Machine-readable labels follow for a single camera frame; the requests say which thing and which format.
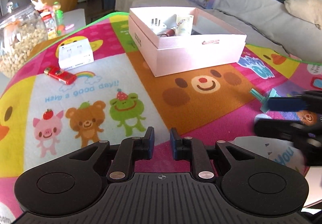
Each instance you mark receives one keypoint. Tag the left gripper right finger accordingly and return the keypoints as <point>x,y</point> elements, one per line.
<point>194,151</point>

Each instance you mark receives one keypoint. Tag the white cream tube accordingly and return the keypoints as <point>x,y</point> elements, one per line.
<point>184,25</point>

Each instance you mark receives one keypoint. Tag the grey sofa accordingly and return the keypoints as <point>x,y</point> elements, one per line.
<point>266,23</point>

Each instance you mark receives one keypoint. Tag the small red-lid jar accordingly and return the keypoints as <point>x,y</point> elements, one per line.
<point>50,24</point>

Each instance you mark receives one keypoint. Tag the white plug adapter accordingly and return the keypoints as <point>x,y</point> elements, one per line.
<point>157,26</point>

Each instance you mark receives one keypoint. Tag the pink cardboard box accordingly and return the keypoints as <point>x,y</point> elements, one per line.
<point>169,55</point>

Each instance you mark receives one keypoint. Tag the glass jar of nuts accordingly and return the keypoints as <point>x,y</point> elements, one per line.
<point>21,30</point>

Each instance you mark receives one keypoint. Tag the colourful cartoon play mat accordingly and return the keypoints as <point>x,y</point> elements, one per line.
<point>117,96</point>

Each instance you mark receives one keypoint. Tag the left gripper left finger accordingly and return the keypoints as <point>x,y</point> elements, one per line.
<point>124,155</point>

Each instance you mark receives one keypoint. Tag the clear plastic bag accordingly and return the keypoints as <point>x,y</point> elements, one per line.
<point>205,26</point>

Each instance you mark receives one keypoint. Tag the beige pillow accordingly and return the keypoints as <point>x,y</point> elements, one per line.
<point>307,10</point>

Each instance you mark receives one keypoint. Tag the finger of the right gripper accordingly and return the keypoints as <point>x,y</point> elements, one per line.
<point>286,130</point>
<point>307,101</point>

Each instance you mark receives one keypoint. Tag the green toy bottle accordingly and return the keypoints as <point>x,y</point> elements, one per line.
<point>58,13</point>

